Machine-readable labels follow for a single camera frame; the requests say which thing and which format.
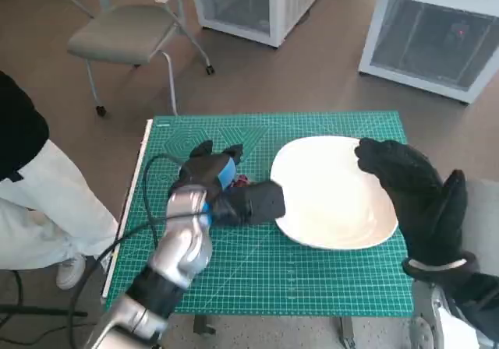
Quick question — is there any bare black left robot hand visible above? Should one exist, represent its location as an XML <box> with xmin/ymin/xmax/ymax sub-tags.
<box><xmin>170</xmin><ymin>139</ymin><xmax>246</xmax><ymax>195</ymax></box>

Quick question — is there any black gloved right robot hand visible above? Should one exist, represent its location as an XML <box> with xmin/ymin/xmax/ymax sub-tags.
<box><xmin>354</xmin><ymin>137</ymin><xmax>469</xmax><ymax>266</ymax></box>

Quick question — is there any black metal table leg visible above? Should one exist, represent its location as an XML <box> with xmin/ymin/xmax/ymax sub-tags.
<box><xmin>338</xmin><ymin>317</ymin><xmax>356</xmax><ymax>349</ymax></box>
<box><xmin>193</xmin><ymin>313</ymin><xmax>216</xmax><ymax>335</ymax></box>

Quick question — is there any black metal floor bar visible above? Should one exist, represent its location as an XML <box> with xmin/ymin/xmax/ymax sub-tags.
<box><xmin>0</xmin><ymin>305</ymin><xmax>89</xmax><ymax>319</ymax></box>

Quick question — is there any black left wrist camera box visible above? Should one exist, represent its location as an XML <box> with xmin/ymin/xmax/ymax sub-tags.
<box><xmin>212</xmin><ymin>180</ymin><xmax>287</xmax><ymax>226</ymax></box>

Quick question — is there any grey office chair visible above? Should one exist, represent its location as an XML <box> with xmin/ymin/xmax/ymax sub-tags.
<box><xmin>51</xmin><ymin>0</ymin><xmax>217</xmax><ymax>118</ymax></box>

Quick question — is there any green cutting mat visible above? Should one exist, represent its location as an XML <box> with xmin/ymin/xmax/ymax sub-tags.
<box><xmin>104</xmin><ymin>110</ymin><xmax>415</xmax><ymax>319</ymax></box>

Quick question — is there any white plate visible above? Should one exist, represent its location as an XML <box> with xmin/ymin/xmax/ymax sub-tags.
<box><xmin>270</xmin><ymin>134</ymin><xmax>400</xmax><ymax>251</ymax></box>

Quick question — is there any white mesh cabinet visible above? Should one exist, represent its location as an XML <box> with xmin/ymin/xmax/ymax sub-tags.
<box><xmin>357</xmin><ymin>0</ymin><xmax>499</xmax><ymax>105</ymax></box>
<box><xmin>189</xmin><ymin>0</ymin><xmax>336</xmax><ymax>48</ymax></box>

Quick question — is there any person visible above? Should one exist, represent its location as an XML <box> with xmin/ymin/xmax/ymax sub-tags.
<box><xmin>0</xmin><ymin>70</ymin><xmax>120</xmax><ymax>291</ymax></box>

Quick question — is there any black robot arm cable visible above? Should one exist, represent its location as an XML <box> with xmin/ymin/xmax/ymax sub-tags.
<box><xmin>68</xmin><ymin>153</ymin><xmax>210</xmax><ymax>349</ymax></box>

